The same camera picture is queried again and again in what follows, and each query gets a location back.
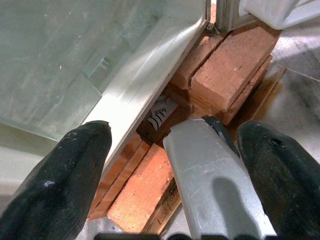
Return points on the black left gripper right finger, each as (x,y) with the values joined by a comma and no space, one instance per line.
(287,180)

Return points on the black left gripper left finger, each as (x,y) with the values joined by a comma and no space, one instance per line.
(57,180)

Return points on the glass fridge shelf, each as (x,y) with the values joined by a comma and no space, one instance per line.
(50,62)

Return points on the grey fridge body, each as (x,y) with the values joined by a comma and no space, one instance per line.
(140,82)

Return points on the silver left robot leg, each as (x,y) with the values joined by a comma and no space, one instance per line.
(195,162)

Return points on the dark brown printed block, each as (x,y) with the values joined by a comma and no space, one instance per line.
(172,125)

